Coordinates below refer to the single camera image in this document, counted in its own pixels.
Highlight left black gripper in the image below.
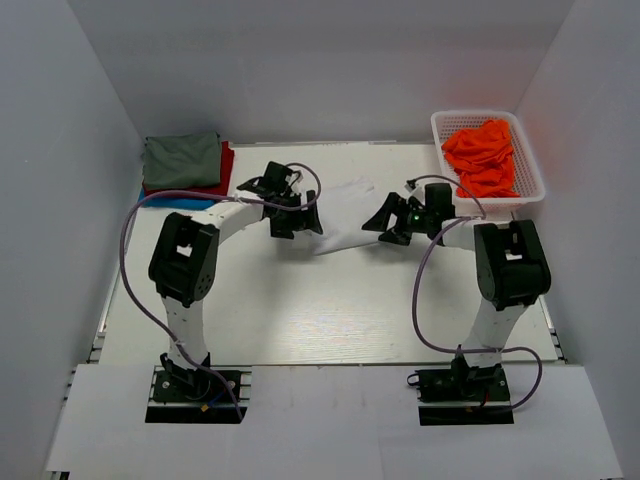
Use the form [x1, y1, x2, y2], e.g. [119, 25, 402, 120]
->
[270, 189, 323, 239]

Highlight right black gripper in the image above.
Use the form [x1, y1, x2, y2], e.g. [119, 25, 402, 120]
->
[362, 192, 434, 245]

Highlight white t-shirt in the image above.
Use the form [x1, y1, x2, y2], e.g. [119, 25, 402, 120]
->
[300, 177, 383, 256]

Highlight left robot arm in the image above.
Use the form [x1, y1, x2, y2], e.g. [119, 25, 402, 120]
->
[149, 169, 323, 399]

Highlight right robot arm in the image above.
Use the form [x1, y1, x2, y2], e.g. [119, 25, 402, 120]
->
[362, 182, 551, 399]

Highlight folded red t-shirt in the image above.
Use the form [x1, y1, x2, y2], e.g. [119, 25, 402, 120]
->
[167, 141, 235, 195]

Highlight orange t-shirt in basket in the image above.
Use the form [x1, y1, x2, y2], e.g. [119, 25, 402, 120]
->
[441, 119, 519, 198]

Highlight white plastic basket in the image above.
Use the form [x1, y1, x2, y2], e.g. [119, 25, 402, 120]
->
[431, 110, 545, 213]

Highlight folded blue t-shirt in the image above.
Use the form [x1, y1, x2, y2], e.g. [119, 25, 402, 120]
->
[144, 197, 215, 211]

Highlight folded grey t-shirt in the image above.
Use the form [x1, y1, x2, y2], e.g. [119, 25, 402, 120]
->
[142, 131, 222, 190]

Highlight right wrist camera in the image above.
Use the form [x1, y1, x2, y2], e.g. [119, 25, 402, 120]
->
[405, 180, 455, 222]

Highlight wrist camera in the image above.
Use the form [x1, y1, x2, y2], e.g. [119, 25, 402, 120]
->
[405, 180, 455, 222]
[237, 162, 302, 201]

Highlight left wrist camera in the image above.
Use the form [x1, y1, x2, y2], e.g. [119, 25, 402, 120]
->
[237, 162, 302, 201]

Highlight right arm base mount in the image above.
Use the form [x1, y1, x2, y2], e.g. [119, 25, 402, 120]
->
[407, 355, 514, 426]

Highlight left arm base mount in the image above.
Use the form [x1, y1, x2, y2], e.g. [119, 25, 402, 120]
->
[145, 353, 252, 425]

